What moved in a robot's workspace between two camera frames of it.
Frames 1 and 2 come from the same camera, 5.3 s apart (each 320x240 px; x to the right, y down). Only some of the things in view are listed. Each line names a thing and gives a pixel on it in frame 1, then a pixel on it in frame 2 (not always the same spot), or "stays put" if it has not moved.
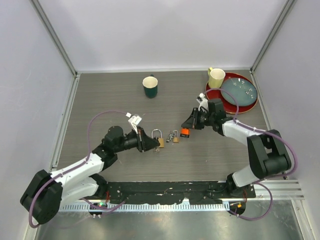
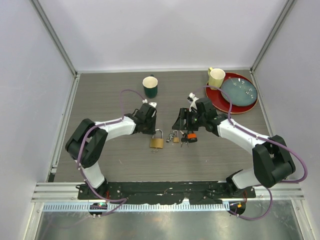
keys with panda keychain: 171,135 stays put
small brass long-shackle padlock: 175,139 stays put
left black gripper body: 140,139 -> 150,126
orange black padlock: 185,132 -> 191,136
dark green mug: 150,84 stays put
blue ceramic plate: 244,91 stays put
